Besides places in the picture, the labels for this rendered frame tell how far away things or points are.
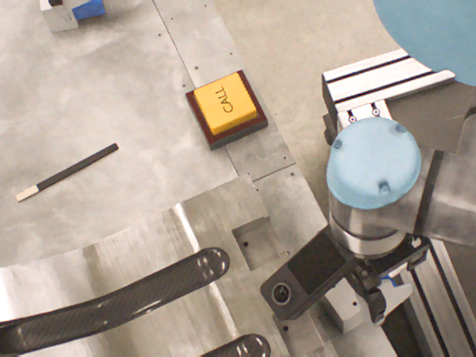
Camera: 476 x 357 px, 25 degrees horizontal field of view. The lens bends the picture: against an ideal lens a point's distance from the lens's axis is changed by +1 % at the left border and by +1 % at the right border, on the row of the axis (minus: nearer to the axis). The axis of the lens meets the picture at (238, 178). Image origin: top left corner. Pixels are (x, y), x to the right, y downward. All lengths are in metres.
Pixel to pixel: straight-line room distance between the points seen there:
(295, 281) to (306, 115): 1.20
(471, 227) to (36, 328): 0.50
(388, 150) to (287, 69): 1.42
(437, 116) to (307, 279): 1.00
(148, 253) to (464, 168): 0.43
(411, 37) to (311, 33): 1.76
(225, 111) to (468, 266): 0.72
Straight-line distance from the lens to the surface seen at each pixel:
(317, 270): 1.07
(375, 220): 0.94
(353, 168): 0.89
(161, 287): 1.21
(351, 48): 2.33
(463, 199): 0.91
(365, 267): 1.09
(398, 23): 0.59
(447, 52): 0.60
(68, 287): 1.21
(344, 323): 1.22
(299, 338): 1.19
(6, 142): 1.41
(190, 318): 1.19
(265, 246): 1.23
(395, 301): 1.19
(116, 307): 1.21
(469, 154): 0.94
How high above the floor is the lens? 2.02
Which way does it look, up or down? 66 degrees down
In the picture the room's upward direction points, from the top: 12 degrees counter-clockwise
